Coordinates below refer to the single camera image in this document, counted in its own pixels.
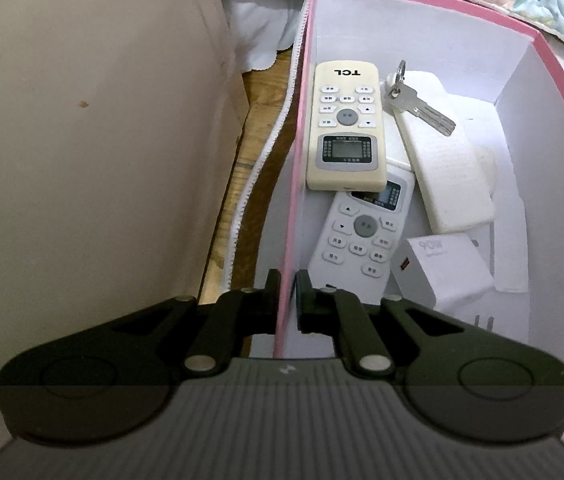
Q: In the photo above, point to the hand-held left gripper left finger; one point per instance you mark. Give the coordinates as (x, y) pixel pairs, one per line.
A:
(273, 285)

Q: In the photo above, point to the white zipper strip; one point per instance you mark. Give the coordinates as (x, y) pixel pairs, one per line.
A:
(262, 160)

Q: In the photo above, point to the cream face-down remote control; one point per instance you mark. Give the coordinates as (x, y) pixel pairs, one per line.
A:
(486, 165)

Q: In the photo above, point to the white face-down remote control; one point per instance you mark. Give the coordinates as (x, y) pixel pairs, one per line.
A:
(451, 175)

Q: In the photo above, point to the large white charger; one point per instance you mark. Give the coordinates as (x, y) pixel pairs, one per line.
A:
(451, 275)

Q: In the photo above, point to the pink cardboard box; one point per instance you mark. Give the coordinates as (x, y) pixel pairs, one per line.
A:
(551, 160)

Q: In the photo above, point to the yellowed remote control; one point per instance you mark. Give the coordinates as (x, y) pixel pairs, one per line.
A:
(322, 170)

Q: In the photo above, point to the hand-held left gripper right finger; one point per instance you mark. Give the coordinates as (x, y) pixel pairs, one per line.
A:
(306, 292)

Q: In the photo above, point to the white buttoned remote control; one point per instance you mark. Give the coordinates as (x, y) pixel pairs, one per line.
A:
(346, 260)

